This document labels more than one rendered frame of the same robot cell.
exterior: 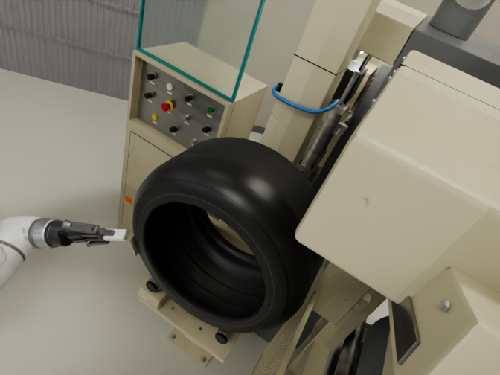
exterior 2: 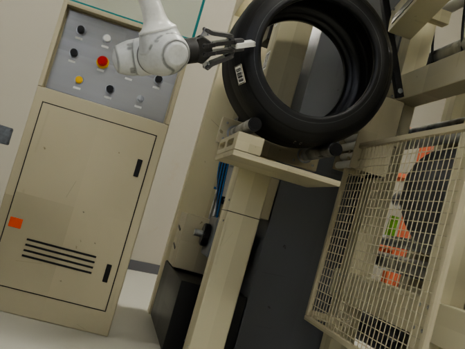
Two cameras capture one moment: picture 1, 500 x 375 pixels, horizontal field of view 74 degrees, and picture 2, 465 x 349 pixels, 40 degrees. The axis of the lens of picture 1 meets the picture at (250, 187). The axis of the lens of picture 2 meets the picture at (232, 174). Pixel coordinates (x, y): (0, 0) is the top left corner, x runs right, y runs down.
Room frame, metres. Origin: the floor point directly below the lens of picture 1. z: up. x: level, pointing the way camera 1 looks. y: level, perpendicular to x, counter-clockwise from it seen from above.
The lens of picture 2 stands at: (-1.21, 1.03, 0.58)
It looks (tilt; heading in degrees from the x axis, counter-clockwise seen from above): 4 degrees up; 335
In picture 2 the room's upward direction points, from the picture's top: 16 degrees clockwise
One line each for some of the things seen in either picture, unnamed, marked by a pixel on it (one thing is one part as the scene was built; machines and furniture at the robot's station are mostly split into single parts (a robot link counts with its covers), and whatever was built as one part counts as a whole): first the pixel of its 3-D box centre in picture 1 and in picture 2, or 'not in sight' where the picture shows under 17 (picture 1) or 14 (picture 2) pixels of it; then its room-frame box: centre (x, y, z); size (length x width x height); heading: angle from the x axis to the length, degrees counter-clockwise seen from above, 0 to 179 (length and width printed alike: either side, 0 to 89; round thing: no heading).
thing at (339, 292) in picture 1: (343, 272); (367, 136); (0.85, -0.43, 1.05); 0.20 x 0.15 x 0.30; 165
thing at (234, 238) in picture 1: (239, 247); (269, 144); (0.91, -0.05, 0.90); 0.40 x 0.03 x 0.10; 75
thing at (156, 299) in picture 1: (181, 265); (239, 147); (0.78, 0.13, 0.83); 0.36 x 0.09 x 0.06; 165
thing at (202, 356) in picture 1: (199, 332); not in sight; (0.99, -0.05, 0.01); 0.27 x 0.27 x 0.02; 75
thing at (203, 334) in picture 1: (208, 292); (273, 169); (0.74, -0.01, 0.80); 0.37 x 0.36 x 0.02; 75
